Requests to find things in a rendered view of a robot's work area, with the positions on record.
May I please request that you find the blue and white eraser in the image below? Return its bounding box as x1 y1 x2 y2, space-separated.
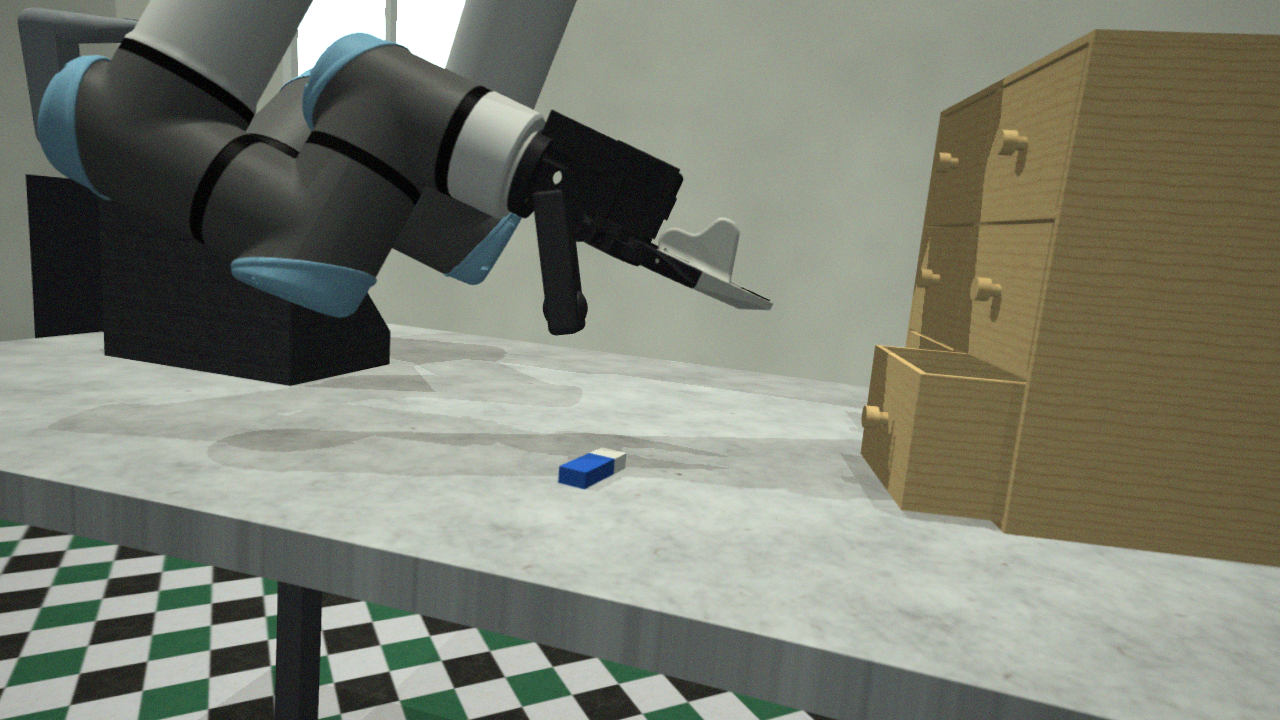
558 448 626 489

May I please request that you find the brown wooden chest of drawers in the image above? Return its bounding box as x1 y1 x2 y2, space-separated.
905 29 1280 568

